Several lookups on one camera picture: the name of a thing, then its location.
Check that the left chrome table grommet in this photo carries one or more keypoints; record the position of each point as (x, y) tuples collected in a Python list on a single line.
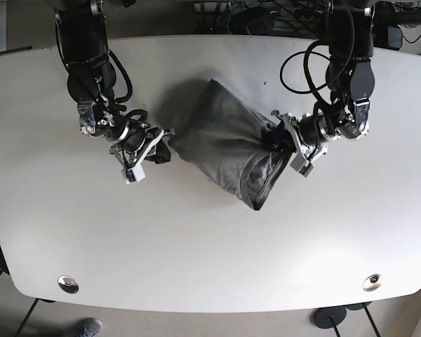
[(68, 284)]

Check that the black round stand base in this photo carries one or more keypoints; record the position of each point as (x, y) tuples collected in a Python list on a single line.
[(330, 317)]

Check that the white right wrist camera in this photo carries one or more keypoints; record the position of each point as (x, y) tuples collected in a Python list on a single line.
[(133, 174)]

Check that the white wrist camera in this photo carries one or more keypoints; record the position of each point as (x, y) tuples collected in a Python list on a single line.
[(301, 165), (133, 174)]

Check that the black power adapter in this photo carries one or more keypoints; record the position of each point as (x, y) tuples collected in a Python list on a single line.
[(252, 21)]

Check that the black electronics box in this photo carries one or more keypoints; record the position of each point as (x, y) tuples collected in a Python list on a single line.
[(394, 38)]

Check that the grey sneaker shoe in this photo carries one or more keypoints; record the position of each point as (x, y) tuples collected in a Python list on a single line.
[(89, 328)]

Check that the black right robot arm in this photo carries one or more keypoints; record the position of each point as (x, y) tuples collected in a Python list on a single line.
[(99, 84)]

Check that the chrome table grommet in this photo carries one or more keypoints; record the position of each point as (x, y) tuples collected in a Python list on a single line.
[(372, 283), (68, 284)]

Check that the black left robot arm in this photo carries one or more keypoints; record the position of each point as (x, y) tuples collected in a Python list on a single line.
[(343, 101)]

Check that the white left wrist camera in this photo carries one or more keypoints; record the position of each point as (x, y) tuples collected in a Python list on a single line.
[(301, 165)]

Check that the right chrome table grommet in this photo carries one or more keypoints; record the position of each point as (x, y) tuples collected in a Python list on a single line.
[(372, 283)]

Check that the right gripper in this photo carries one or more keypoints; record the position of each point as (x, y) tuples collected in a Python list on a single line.
[(133, 139)]

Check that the grey T-shirt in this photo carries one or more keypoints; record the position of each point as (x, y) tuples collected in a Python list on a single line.
[(236, 148)]

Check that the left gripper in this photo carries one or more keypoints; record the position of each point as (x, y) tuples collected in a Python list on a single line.
[(310, 134)]

